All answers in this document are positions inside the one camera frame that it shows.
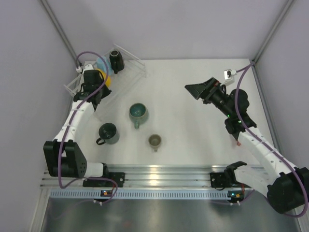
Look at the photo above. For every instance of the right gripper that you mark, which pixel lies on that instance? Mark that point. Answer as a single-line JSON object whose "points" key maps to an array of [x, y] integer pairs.
{"points": [[199, 91]]}

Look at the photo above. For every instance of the black mug white inside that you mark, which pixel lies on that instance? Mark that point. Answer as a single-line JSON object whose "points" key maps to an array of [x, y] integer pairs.
{"points": [[116, 60]]}

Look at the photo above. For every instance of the yellow enamel mug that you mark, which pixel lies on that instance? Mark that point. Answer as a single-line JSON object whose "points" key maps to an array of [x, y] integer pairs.
{"points": [[104, 77]]}

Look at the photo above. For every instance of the light blue cup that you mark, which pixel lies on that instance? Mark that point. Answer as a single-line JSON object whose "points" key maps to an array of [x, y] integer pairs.
{"points": [[104, 64]]}

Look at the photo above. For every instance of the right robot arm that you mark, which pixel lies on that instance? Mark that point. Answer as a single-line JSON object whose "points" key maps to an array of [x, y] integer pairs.
{"points": [[284, 185]]}

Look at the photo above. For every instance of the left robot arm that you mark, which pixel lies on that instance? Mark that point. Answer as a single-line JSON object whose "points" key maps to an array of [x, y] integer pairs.
{"points": [[63, 155]]}

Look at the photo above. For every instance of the clear acrylic dish rack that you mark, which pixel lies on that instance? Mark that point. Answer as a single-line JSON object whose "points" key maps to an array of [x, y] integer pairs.
{"points": [[122, 83]]}

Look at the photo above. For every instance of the teal speckled ceramic mug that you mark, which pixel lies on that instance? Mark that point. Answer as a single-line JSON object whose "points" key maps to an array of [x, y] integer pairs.
{"points": [[138, 114]]}

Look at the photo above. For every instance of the small grey beige cup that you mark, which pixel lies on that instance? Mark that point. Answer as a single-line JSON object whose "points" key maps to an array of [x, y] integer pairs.
{"points": [[155, 141]]}

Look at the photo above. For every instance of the dark green mug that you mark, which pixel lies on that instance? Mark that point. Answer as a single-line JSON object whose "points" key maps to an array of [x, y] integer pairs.
{"points": [[108, 134]]}

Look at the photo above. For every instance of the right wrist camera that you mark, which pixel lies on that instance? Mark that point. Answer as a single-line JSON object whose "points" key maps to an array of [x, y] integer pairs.
{"points": [[229, 76]]}

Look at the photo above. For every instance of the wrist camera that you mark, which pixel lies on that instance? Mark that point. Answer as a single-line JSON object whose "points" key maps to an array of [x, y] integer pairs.
{"points": [[83, 67], [229, 76]]}

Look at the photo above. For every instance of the aluminium mounting rail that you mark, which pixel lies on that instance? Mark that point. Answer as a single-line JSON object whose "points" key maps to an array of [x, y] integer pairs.
{"points": [[165, 176]]}

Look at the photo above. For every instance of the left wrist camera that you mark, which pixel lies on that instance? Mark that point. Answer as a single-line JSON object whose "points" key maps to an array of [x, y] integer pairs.
{"points": [[83, 67]]}

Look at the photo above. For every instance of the perforated cable tray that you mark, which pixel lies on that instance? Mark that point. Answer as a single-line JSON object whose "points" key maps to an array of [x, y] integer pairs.
{"points": [[143, 194]]}

